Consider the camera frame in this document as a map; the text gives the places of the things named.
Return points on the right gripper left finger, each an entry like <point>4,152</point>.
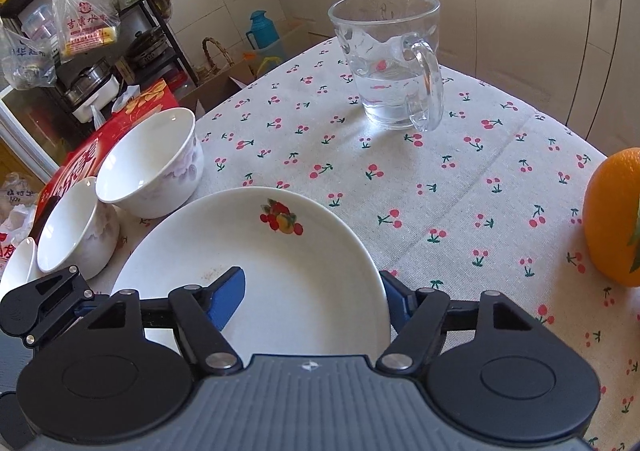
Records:
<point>200,314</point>

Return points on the white fruit plate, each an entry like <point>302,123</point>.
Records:
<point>311,287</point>

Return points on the plastic bag with red print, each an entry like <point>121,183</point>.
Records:
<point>84,25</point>

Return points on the near white bowl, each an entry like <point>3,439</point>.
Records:
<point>22,267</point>

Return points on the white bowl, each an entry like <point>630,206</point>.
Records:
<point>155,168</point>
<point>22,267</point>
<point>81,231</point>

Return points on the cherry-pattern tablecloth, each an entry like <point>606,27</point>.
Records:
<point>540,351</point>

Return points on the glass mug with water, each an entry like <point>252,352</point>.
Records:
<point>390,46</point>

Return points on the black storage rack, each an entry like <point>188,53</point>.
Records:
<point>144,41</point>

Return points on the middle white bowl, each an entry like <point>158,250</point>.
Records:
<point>81,231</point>

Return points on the red gift box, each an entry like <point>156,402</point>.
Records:
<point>86,160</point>

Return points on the blue thermos bottle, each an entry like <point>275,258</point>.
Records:
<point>262,32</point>

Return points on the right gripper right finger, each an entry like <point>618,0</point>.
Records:
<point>417,317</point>

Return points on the orange with leaf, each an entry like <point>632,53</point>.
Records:
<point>611,217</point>

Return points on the far white bowl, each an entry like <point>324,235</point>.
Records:
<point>155,168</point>

